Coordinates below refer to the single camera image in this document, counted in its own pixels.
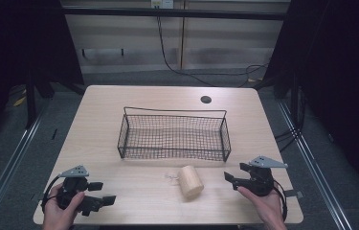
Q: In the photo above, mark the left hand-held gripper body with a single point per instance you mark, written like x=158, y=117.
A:
x=71, y=187

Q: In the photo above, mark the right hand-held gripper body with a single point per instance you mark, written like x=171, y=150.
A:
x=260, y=182

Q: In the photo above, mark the light wooden cylinder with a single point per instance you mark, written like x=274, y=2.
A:
x=190, y=182

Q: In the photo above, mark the person's right hand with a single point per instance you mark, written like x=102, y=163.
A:
x=268, y=209

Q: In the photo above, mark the person's left hand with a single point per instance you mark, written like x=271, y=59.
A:
x=56, y=213

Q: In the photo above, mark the black round table grommet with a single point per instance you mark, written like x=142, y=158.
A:
x=206, y=99

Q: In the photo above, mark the black metal stand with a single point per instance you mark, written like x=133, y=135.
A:
x=31, y=102

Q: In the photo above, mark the yellow floor tape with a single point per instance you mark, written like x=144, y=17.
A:
x=19, y=101

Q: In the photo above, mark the black curtain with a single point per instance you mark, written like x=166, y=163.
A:
x=17, y=48
x=343, y=80

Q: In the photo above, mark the black horizontal metal bar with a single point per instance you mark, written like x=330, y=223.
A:
x=174, y=13

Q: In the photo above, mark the silver metal floor rail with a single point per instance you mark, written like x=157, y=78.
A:
x=11, y=159
x=314, y=166

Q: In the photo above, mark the white wall socket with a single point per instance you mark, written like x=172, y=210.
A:
x=162, y=4

